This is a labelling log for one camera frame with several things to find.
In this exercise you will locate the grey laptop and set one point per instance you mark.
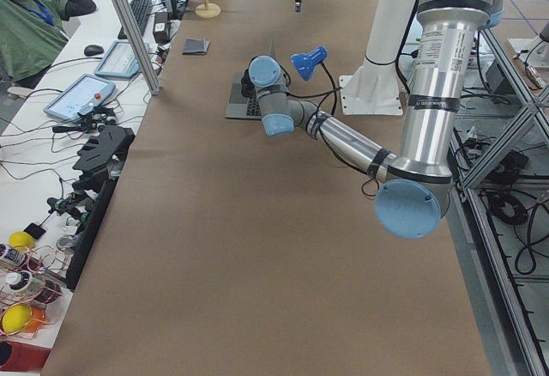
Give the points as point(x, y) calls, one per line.
point(242, 103)

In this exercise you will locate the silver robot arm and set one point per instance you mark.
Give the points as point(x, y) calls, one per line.
point(415, 64)

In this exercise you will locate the blue desk lamp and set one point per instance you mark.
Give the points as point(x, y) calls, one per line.
point(306, 62)

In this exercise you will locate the folded grey cloth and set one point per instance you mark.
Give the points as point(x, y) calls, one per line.
point(195, 46)

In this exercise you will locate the black power adapter box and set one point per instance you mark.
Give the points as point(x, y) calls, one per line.
point(162, 27)

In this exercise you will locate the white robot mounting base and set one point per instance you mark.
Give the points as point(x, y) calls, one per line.
point(374, 89)

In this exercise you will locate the teach pendant tablet far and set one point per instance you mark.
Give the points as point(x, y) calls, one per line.
point(119, 62)

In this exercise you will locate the teach pendant tablet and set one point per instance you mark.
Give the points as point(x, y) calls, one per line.
point(87, 92)
point(119, 62)

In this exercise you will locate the black keyboard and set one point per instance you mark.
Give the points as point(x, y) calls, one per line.
point(141, 10)

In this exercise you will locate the teach pendant tablet near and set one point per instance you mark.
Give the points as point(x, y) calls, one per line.
point(87, 92)

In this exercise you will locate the black computer mouse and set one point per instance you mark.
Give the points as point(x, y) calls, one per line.
point(93, 50)

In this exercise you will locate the black plastic rack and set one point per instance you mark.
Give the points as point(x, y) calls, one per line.
point(96, 163)

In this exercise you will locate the person in green shirt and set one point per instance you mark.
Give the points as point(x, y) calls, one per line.
point(32, 35)

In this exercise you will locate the yellow ball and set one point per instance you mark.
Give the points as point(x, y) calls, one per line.
point(21, 240)

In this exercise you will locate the yellow lemon toy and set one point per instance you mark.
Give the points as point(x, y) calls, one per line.
point(16, 319)

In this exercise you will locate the silver aluminium frame post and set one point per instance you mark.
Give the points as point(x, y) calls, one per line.
point(128, 22)

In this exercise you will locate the copper wire basket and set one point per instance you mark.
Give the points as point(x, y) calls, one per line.
point(27, 278)

